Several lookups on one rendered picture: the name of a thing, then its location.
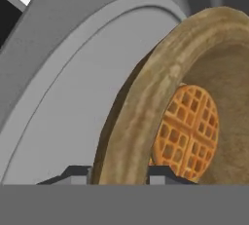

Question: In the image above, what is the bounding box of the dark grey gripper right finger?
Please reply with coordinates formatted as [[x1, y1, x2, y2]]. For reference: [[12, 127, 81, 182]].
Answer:
[[146, 165, 196, 186]]

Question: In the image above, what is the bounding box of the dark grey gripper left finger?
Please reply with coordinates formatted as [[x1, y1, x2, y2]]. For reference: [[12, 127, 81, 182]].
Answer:
[[36, 165, 93, 186]]

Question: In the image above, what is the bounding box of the brown bowl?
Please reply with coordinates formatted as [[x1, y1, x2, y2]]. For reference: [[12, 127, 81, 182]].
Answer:
[[89, 6, 249, 186]]

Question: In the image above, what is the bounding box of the round golden waffle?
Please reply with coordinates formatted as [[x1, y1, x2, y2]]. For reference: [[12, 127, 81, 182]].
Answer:
[[149, 84, 220, 184]]

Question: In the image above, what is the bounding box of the grey microwave turntable plate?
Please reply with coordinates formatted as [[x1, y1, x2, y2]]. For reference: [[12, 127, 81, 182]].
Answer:
[[0, 0, 188, 186]]

